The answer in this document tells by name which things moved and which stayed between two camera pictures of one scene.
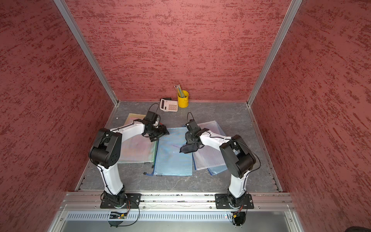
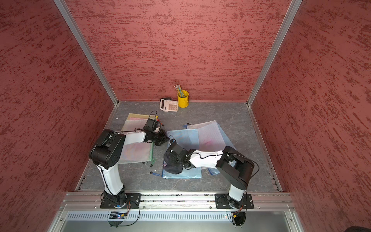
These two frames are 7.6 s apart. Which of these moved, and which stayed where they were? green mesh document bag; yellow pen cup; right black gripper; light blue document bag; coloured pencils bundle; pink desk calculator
Moved: light blue document bag; right black gripper
Stayed: pink desk calculator; green mesh document bag; yellow pen cup; coloured pencils bundle
